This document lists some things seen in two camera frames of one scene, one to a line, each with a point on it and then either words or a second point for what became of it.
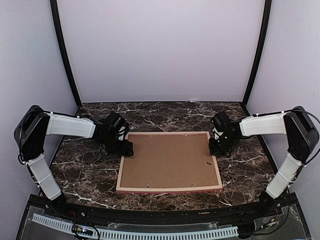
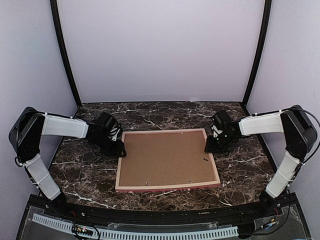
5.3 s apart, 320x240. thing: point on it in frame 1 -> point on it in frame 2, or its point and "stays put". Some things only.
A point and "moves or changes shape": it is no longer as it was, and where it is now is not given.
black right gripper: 214,150 stays put
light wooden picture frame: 168,190 moves or changes shape
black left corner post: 53,6 stays put
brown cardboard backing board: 169,160 stays put
